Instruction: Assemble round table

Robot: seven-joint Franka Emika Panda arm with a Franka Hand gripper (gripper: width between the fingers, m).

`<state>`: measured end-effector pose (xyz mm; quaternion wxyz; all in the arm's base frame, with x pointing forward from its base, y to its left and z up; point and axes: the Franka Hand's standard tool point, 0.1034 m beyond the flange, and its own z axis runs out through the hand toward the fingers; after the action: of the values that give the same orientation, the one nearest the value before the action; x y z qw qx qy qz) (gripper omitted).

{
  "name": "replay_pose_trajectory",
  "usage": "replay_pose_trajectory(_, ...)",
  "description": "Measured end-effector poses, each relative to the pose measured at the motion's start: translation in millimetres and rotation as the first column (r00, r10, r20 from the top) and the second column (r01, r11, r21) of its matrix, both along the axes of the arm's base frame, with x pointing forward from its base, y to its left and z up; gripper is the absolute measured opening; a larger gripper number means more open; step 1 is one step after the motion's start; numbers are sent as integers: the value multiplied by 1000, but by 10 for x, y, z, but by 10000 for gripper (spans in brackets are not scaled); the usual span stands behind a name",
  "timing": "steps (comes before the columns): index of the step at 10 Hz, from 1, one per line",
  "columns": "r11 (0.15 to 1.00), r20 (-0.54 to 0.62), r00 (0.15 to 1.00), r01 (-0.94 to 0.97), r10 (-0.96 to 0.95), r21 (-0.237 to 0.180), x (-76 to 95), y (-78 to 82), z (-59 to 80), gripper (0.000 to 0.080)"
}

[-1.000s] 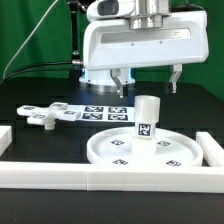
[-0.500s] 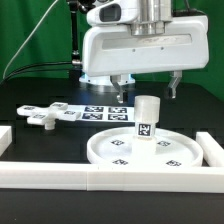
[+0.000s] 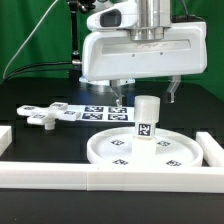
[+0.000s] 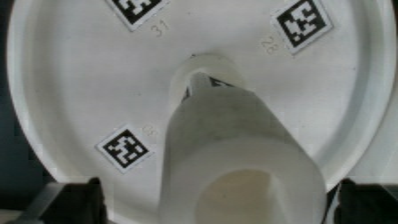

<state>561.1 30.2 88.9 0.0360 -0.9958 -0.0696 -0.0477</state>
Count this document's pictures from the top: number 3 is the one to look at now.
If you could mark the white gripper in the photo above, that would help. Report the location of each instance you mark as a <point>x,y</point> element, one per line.
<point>113,55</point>

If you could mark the white round table top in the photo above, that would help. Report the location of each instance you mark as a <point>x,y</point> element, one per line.
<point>118,146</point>

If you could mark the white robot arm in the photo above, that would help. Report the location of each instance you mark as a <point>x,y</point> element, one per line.
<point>138,39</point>

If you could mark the white marker tag sheet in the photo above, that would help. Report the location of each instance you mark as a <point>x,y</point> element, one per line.
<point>103,113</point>

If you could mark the white right fence bar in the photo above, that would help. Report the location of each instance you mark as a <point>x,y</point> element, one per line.
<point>213,152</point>

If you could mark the white fence bar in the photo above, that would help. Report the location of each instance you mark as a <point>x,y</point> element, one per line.
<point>213,152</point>
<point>5,138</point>
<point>25,175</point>

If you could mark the white cross table base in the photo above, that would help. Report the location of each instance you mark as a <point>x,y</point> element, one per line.
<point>47,116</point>

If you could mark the white front fence bar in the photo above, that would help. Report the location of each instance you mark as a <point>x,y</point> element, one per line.
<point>25,175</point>

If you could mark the white left fence bar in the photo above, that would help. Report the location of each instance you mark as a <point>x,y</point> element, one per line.
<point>5,138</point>

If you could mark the black camera stand pole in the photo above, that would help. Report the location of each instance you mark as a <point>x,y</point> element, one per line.
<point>83,6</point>

